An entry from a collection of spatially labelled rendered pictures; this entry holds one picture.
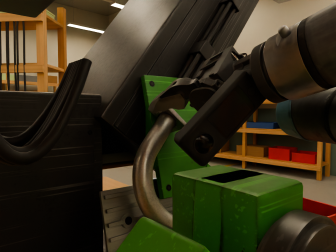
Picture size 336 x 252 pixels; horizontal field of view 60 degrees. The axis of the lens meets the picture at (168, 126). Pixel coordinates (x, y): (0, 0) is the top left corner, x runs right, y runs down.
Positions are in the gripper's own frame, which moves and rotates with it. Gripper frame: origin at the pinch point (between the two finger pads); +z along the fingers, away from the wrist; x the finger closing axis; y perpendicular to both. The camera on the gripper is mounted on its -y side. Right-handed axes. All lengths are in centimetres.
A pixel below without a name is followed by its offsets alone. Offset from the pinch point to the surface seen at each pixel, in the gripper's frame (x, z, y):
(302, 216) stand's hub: 2.3, -27.8, -17.9
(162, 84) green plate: 3.6, 2.2, 7.3
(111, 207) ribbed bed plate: -1.6, 4.5, -14.5
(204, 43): 2.5, -1.5, 18.9
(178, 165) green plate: -7.1, 2.4, -2.6
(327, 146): -380, 203, 364
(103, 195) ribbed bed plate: 0.6, 4.5, -13.8
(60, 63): 34, 256, 143
